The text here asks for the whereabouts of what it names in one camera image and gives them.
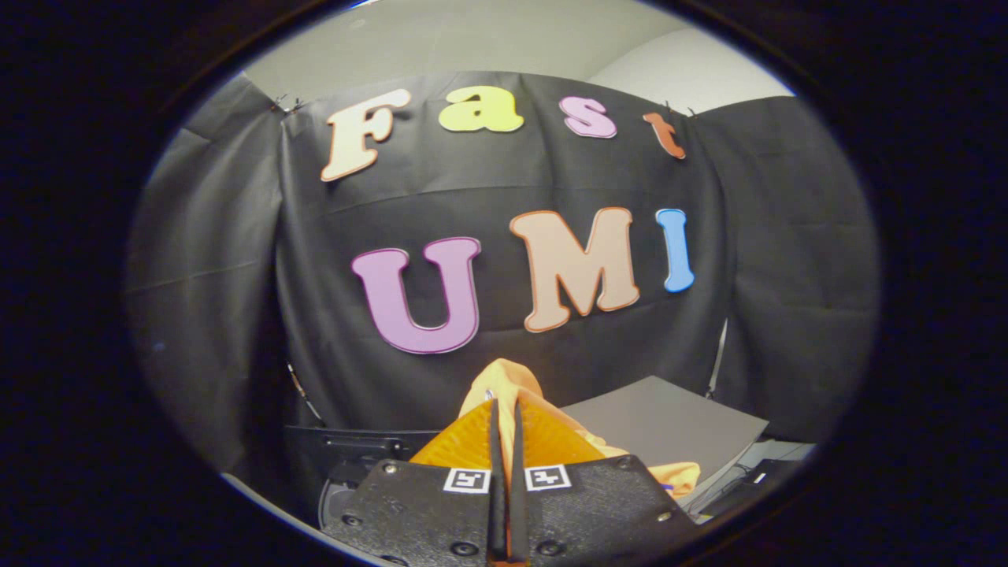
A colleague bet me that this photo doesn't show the orange yellow shirt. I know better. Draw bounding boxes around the orange yellow shirt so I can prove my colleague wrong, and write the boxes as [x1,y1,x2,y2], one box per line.
[459,358,702,498]

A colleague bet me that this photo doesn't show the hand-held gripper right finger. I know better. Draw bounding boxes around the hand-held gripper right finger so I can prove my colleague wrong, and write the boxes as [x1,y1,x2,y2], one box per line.
[508,398,699,565]

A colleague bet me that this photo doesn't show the metal backdrop stand pole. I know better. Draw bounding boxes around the metal backdrop stand pole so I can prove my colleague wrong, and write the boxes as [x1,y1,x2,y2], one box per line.
[706,319,730,398]
[287,362,325,428]

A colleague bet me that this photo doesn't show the white cabinet with grey top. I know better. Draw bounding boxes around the white cabinet with grey top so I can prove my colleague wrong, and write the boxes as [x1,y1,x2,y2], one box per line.
[561,376,770,509]

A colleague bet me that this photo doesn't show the black backdrop cloth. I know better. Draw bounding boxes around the black backdrop cloth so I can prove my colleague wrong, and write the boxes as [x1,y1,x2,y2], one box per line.
[126,71,881,473]

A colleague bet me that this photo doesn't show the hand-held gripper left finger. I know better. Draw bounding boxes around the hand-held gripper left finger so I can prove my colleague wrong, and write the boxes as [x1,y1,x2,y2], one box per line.
[321,398,509,565]

